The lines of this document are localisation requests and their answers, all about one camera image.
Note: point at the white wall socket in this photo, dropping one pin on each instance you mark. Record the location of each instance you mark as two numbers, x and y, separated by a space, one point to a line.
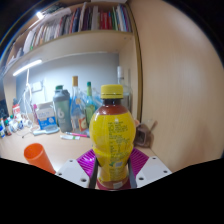
36 86

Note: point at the orange plastic cup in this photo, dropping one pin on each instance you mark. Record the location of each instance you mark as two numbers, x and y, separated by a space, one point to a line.
37 156

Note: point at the red and white canister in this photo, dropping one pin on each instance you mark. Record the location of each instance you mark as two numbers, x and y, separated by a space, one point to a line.
16 109

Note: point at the tall clear glass bottle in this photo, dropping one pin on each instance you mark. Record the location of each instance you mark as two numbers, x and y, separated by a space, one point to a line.
125 86

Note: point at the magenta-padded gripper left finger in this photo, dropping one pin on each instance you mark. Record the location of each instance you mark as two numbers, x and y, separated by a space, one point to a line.
86 163

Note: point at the pink marker pen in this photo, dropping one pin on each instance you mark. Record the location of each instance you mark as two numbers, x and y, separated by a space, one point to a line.
78 134

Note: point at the wooden shelf unit with books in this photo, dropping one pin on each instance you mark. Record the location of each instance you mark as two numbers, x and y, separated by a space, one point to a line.
83 41

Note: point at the brown mug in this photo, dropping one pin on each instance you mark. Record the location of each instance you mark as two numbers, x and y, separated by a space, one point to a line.
144 135

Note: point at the clear bottle with green cap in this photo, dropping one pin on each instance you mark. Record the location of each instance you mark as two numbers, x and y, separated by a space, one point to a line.
89 108

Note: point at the white light bar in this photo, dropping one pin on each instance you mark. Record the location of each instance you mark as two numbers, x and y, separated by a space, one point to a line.
28 67

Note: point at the clear bottle with yellow cap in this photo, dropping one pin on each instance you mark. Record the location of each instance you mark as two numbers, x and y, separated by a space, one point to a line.
77 110

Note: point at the grey shaker bottle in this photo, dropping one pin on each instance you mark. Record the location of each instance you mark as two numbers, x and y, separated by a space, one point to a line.
62 111

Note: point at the yellow-labelled drink bottle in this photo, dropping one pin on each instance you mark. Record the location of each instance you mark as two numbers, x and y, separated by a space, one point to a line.
112 133

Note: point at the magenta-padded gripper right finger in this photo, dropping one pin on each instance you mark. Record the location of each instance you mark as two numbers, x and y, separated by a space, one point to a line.
139 161

